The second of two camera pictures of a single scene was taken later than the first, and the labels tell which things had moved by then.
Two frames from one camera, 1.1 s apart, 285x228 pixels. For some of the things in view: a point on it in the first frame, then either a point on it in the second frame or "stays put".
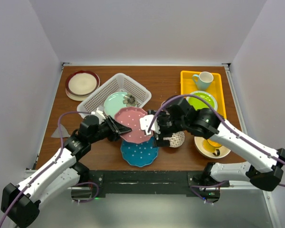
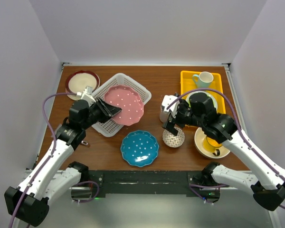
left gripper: [116, 128] to [107, 110]
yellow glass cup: [210, 146] stays put
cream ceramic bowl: [199, 146] stays put
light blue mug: [203, 81] stays put
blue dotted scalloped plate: [139, 155] stays put
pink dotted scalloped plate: [130, 117] to [127, 99]
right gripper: [159, 141] to [170, 123]
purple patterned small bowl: [177, 139] stays put
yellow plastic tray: [188, 86] stays put
